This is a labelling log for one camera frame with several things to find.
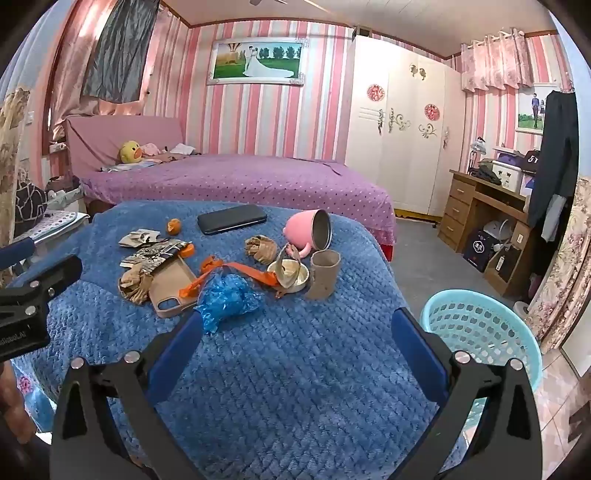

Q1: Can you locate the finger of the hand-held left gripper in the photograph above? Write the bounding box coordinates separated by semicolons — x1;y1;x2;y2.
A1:
0;237;37;271
0;255;84;319

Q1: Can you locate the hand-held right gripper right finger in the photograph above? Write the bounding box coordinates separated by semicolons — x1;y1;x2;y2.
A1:
392;307;543;480

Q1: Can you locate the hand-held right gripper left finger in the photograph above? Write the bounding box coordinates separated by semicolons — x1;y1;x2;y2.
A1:
50;310;206;480

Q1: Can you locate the light blue plastic basket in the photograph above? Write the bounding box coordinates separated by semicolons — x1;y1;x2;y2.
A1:
420;289;543;430

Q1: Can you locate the blue plastic bag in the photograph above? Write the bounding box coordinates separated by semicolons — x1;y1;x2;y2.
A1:
194;273;263;334

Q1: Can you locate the brown paper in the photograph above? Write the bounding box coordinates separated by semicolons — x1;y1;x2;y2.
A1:
244;234;278;265
117;268;155;305

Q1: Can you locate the black white printed packet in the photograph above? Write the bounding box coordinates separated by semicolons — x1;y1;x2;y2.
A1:
120;240;190;271

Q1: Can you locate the orange ribbon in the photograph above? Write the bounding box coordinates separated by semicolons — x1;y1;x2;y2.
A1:
182;255;282;301

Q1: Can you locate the cardboard tube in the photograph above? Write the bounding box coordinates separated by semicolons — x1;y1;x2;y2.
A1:
307;249;342;301

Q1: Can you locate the cream round bowl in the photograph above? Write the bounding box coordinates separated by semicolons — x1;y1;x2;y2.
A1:
267;258;311;292

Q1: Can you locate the white dotted mat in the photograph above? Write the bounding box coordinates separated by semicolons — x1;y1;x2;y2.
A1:
18;210;90;245

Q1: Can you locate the dark patterned bag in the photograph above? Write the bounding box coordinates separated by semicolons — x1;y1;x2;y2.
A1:
14;168;49;236

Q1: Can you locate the beige face mask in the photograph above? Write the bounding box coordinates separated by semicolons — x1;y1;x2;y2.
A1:
119;227;171;250

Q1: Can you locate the blue quilted blanket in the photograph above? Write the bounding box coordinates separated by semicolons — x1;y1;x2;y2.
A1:
9;200;462;480

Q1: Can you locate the black printed box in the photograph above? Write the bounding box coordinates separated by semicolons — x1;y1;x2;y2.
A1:
463;229;497;273

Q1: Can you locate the light blue cloth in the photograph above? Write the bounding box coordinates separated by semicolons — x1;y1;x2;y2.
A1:
99;161;153;174

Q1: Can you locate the black power bank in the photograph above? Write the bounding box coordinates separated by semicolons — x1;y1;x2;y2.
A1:
197;204;269;235

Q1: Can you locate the pink bed headboard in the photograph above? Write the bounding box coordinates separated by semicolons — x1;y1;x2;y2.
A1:
64;114;185;174

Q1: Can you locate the white fan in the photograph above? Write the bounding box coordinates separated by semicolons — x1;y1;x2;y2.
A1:
482;219;513;252

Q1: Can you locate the wooden desk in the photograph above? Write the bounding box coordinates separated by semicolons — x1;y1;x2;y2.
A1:
438;168;539;296

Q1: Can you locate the pink mug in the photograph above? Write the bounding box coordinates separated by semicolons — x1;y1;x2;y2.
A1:
284;209;333;259

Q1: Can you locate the purple dotted bed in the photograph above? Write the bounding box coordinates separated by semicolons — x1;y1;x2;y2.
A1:
78;154;398;245

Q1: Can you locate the pink satin curtain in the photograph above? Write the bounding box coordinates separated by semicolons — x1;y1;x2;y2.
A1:
48;0;158;141

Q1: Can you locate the white storage box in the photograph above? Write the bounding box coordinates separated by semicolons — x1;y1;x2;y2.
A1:
492;159;525;190

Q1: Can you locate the white wardrobe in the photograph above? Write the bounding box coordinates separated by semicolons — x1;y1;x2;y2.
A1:
344;34;465;217

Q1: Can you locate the desk lamp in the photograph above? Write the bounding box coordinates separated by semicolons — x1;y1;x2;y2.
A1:
467;137;488;174

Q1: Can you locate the grey hanging cloth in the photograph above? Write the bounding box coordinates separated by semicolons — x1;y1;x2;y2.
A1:
81;0;160;104

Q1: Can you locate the dark hanging garment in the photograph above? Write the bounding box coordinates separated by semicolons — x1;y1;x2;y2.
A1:
526;90;580;243

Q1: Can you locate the pink floral window valance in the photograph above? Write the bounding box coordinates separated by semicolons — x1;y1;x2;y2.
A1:
461;28;536;93

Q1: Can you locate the small wall photo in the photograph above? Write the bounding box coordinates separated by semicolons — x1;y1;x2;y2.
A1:
515;85;555;134

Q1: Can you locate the framed wall poster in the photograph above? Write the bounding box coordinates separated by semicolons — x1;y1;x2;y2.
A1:
206;38;308;86

